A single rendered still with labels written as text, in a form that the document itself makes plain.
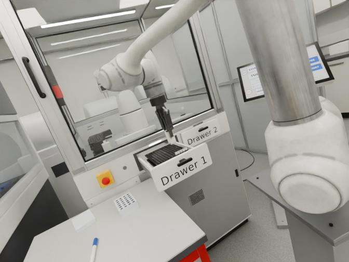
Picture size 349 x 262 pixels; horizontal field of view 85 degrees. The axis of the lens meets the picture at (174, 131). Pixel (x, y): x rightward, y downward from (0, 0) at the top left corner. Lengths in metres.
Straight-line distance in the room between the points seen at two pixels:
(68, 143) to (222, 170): 0.99
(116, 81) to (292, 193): 0.61
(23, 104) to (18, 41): 3.14
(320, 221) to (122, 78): 0.73
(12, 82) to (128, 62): 3.69
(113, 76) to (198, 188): 0.94
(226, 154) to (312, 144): 1.01
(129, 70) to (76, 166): 0.61
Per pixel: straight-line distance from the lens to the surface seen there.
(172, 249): 0.69
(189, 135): 1.22
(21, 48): 1.15
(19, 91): 4.28
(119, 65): 0.73
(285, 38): 0.46
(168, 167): 0.84
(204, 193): 1.41
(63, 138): 1.10
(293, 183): 0.47
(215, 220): 1.55
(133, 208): 0.93
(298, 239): 0.98
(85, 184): 1.14
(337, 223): 0.66
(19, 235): 1.38
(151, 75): 0.84
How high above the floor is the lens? 1.23
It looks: 13 degrees down
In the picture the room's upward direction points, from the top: 18 degrees counter-clockwise
